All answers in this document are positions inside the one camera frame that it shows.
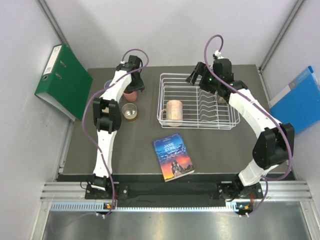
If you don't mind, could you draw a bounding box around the Jane Eyre book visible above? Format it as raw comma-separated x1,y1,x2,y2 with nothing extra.
152,132,195,182

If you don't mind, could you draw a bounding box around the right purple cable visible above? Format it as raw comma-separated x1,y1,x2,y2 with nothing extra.
204,35,294,218

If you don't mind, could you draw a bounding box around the pink mug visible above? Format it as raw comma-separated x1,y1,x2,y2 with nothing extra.
161,100,183,128

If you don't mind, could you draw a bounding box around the white slotted cable duct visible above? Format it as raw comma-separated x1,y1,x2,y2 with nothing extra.
50,201,250,212

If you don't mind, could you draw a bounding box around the cream and brown cup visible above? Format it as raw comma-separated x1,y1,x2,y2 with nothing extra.
121,103,138,122

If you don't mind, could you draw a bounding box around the white wire dish rack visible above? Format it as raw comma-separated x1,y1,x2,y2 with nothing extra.
157,73,241,130

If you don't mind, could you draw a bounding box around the green lever arch binder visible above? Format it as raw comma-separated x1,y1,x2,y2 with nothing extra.
34,44,93,122

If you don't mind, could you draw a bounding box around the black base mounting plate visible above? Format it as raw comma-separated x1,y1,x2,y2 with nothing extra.
84,181,266,207

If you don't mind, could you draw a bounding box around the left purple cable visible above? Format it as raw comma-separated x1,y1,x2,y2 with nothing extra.
81,48,150,219

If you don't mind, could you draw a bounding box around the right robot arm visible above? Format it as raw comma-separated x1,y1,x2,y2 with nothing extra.
185,58,295,198

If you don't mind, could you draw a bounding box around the salmon pink cup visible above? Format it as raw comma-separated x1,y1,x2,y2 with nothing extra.
123,91,138,103

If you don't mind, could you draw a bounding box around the small grey-beige cup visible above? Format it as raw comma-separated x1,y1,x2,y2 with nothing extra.
216,94,226,104

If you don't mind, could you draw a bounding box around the aluminium frame rail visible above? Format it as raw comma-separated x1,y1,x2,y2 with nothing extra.
40,181,312,202

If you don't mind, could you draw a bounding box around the blue folder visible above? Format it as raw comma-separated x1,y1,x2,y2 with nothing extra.
269,65,320,134

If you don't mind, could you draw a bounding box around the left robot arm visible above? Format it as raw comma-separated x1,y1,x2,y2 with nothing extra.
91,55,145,199

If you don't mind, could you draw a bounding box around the lilac cup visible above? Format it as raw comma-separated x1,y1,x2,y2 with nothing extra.
104,79,113,90

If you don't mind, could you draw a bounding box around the purple cable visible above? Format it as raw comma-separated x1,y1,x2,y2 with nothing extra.
204,35,294,218
81,48,150,219

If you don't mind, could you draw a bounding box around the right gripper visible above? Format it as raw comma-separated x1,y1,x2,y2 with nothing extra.
185,62,220,95

